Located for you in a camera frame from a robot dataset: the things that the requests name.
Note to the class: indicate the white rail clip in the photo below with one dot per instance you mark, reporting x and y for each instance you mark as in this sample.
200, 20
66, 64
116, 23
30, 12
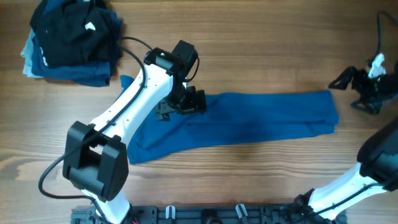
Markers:
241, 211
170, 212

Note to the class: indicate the blue t-shirt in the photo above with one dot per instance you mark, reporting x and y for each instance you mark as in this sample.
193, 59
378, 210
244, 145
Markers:
236, 118

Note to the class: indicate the black folded shirt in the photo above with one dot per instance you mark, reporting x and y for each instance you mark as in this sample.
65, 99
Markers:
73, 33

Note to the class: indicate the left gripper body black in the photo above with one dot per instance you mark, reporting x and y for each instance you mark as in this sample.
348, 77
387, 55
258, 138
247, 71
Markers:
169, 108

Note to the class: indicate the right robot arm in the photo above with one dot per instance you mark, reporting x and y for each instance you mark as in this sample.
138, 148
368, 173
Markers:
375, 170

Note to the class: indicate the light grey folded shirt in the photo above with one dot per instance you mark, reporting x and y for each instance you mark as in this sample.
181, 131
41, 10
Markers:
28, 53

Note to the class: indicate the navy folded shirt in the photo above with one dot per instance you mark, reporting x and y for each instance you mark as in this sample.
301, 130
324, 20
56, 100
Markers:
96, 74

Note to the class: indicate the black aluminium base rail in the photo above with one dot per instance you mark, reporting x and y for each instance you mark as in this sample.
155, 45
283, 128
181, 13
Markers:
265, 214

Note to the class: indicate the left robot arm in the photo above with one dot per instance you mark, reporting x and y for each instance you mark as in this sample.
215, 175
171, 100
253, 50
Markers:
96, 154

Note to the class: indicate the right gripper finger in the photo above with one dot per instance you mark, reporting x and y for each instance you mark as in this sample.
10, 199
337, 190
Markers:
344, 79
369, 107

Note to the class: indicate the right white rail clip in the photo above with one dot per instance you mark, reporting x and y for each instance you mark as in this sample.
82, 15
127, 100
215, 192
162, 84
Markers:
241, 211

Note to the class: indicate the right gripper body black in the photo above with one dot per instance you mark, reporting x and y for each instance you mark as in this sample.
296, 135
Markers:
362, 88

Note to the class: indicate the left white rail clip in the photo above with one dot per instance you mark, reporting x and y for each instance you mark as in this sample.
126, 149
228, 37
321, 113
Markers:
170, 212

